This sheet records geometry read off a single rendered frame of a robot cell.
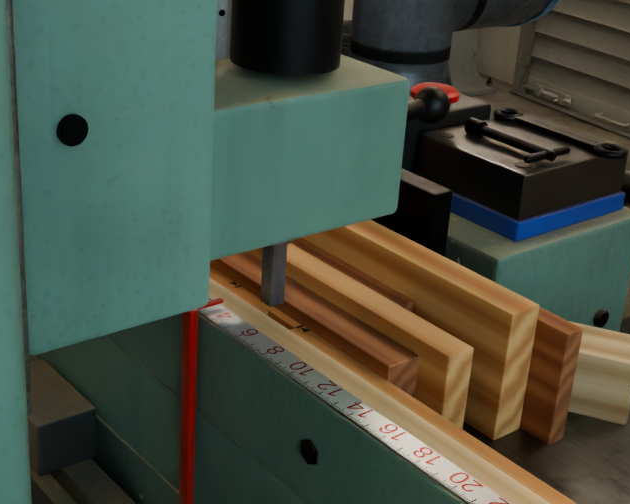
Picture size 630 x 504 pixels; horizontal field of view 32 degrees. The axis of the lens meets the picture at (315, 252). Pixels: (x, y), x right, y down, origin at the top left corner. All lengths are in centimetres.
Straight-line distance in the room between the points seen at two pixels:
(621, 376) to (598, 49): 382
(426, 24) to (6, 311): 93
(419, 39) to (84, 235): 87
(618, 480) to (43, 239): 30
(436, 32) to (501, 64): 357
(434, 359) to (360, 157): 10
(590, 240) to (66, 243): 37
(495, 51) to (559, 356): 431
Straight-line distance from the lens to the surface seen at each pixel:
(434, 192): 59
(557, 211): 65
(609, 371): 58
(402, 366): 52
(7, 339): 35
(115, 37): 38
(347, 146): 50
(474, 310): 54
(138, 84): 39
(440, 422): 49
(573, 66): 447
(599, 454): 56
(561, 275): 66
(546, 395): 55
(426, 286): 56
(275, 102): 47
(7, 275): 34
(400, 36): 123
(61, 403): 66
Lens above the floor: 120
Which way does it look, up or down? 24 degrees down
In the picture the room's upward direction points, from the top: 4 degrees clockwise
